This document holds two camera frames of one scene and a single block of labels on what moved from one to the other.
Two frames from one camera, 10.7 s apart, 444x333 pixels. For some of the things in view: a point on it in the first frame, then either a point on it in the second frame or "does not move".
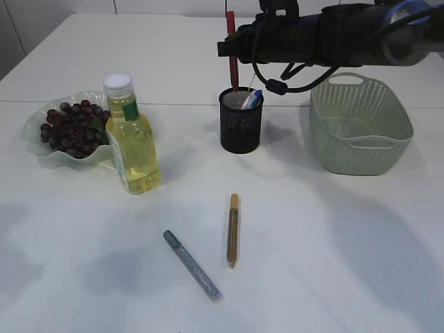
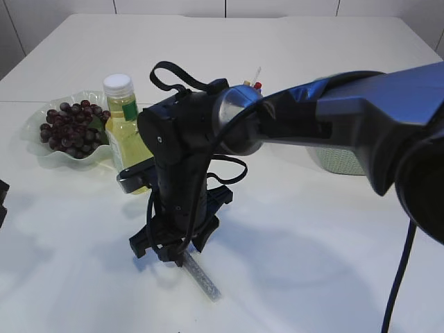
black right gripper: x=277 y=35 → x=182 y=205
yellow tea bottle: x=132 y=139 does not move
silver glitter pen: x=195 y=270 does not move
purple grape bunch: x=77 y=129 does not move
